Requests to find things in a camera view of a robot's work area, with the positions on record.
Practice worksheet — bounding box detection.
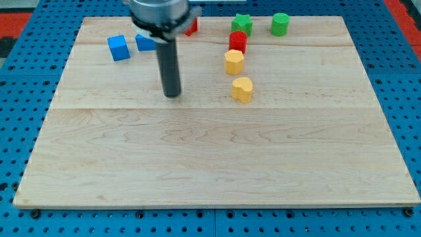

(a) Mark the red block behind arm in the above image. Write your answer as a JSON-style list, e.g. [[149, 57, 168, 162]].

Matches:
[[184, 18, 199, 36]]

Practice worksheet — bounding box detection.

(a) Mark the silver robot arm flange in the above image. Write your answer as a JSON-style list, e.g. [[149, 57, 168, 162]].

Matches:
[[122, 0, 202, 43]]

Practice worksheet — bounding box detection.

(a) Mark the blue cube block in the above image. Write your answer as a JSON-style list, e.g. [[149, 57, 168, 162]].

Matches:
[[107, 35, 130, 61]]

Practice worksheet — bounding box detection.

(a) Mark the yellow heart block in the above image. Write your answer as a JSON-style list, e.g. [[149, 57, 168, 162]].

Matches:
[[231, 77, 253, 103]]

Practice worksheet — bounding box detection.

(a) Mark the yellow hexagon block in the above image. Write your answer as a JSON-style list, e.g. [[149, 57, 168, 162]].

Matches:
[[224, 49, 244, 75]]

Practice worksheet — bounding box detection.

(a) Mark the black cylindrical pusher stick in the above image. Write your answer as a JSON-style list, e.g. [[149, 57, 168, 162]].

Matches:
[[156, 38, 182, 98]]

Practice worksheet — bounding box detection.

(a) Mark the red cylinder block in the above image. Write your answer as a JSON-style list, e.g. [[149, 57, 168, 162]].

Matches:
[[229, 30, 247, 53]]

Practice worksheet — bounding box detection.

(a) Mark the blue block behind stick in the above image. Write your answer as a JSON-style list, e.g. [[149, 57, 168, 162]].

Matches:
[[135, 34, 156, 51]]

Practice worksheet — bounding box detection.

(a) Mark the green star block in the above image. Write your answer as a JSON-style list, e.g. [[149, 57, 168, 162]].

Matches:
[[231, 14, 253, 36]]

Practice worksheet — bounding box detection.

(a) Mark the light wooden board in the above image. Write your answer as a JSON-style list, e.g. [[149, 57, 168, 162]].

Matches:
[[13, 16, 420, 210]]

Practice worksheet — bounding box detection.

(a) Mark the green cylinder block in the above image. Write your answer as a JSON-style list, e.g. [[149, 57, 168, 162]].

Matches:
[[270, 13, 290, 37]]

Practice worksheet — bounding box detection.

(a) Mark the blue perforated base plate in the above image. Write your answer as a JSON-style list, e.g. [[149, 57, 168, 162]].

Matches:
[[1, 0, 420, 236]]

